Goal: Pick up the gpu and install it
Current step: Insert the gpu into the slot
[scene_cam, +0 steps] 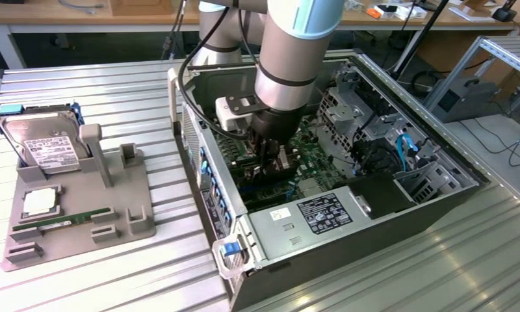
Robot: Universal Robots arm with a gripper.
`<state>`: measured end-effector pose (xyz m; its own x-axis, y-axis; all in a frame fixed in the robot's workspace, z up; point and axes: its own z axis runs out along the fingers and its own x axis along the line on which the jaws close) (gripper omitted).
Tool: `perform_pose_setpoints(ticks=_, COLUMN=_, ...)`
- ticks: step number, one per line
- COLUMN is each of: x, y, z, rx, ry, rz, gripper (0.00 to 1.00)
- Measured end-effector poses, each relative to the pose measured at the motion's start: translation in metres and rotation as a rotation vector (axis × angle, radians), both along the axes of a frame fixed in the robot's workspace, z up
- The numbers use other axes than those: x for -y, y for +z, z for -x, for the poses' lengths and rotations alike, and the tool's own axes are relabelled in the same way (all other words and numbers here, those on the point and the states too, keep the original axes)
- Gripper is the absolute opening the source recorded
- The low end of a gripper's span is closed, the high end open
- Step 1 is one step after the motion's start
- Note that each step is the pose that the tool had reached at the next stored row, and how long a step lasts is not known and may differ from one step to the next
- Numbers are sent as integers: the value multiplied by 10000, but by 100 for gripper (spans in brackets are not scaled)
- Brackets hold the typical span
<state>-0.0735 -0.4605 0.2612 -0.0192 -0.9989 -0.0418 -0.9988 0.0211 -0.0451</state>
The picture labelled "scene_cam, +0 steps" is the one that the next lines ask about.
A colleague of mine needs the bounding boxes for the wooden desk white frame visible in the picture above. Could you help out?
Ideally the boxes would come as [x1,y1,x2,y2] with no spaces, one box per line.
[0,0,520,69]

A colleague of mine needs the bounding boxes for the black fan shroud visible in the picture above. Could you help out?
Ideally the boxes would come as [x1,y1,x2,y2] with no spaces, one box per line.
[345,171,418,220]

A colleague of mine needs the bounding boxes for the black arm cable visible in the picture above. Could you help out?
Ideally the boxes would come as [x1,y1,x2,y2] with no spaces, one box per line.
[177,6,261,141]

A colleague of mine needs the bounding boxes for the silver perforated disk cage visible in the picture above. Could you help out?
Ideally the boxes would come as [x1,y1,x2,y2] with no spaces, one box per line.
[318,63,402,153]

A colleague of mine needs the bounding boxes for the small silver heat sink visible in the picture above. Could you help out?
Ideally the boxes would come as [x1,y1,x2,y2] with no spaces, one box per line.
[297,179,326,198]

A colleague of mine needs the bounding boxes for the silver CPU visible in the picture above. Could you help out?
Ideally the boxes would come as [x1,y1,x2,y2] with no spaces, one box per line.
[22,187,59,216]

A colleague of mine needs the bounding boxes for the silver power supply unit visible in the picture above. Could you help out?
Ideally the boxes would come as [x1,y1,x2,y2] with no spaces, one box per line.
[241,190,374,261]

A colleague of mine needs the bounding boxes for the grey box with handle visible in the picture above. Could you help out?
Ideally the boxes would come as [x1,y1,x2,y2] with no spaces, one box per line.
[424,77,509,123]

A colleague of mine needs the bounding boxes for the white small box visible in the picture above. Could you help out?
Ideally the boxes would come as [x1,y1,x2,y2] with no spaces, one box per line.
[393,6,428,20]

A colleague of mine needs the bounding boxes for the black desk device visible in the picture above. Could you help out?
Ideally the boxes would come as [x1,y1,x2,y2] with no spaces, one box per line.
[490,7,518,23]

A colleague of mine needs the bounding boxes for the clear case handle blue latch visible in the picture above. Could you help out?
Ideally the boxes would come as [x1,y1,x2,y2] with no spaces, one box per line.
[210,232,255,280]

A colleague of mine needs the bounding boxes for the green RAM stick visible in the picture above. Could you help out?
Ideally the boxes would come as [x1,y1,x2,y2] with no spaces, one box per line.
[15,207,113,229]

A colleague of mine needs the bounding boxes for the black graphics card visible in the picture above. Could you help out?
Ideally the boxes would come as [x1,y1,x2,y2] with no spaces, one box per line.
[229,155,299,193]

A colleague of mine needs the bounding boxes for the black tripod pole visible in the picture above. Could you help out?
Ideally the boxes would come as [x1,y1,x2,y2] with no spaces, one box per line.
[390,0,450,79]

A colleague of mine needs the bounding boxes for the thin black floor cable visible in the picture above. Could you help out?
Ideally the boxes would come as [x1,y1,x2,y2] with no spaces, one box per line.
[457,119,520,167]

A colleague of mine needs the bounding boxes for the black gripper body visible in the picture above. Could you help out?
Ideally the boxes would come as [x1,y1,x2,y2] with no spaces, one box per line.
[246,107,305,147]

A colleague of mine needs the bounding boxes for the grey coiled cable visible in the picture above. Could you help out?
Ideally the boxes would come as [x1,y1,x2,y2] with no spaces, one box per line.
[57,0,107,14]

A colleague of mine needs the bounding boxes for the beige case handle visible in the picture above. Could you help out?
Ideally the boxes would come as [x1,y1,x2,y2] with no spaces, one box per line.
[166,66,201,124]

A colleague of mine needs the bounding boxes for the grey parts rack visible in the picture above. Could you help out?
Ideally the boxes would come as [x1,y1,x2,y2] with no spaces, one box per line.
[1,123,157,272]

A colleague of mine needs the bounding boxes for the green motherboard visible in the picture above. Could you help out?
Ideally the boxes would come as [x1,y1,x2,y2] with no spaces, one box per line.
[211,115,356,209]

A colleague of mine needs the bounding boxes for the silver hard disk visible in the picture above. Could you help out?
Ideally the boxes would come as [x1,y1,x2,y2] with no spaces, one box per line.
[0,112,91,174]

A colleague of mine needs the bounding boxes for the hard disk drive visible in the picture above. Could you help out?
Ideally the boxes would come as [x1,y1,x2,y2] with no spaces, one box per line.
[0,101,85,165]

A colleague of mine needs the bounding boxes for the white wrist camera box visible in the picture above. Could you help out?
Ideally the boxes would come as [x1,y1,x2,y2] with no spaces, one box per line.
[214,95,261,133]

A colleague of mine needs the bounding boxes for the blue SATA wire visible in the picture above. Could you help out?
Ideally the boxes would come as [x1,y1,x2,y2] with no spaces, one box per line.
[394,133,420,172]

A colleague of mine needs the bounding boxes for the aluminium profile frame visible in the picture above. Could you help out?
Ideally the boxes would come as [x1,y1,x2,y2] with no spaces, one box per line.
[422,34,520,110]

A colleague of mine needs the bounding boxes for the black open PC case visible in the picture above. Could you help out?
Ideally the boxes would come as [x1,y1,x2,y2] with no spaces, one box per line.
[166,48,492,312]

